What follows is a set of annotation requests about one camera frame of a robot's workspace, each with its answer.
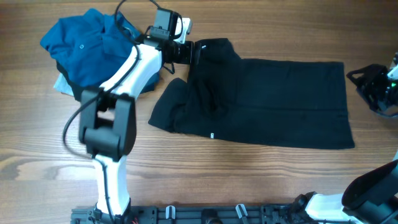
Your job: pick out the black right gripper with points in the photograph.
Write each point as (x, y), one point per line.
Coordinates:
(373, 74)

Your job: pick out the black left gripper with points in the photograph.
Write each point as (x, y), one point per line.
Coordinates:
(188, 58)

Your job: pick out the black polo shirt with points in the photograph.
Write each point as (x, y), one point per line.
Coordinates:
(257, 101)

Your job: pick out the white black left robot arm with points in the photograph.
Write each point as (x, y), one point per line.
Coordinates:
(108, 115)

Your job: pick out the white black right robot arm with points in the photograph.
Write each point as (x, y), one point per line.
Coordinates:
(372, 197)

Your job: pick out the folded dark navy garment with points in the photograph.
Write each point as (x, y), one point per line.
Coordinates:
(151, 84)

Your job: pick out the blue polo shirt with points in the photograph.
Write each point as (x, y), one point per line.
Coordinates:
(90, 48)

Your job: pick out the folded black garment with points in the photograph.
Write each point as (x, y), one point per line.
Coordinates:
(76, 88)

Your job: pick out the folded light grey garment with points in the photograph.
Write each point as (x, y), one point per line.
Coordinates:
(62, 86)

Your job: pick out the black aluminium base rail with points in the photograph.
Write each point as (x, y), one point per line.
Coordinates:
(264, 214)

